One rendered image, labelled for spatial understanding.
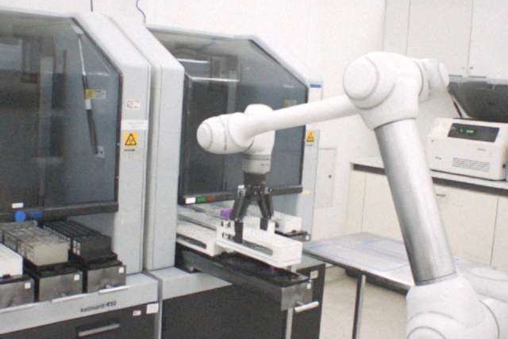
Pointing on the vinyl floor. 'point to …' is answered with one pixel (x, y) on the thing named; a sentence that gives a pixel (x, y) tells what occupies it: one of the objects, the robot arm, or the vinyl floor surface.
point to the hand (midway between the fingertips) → (251, 234)
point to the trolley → (367, 266)
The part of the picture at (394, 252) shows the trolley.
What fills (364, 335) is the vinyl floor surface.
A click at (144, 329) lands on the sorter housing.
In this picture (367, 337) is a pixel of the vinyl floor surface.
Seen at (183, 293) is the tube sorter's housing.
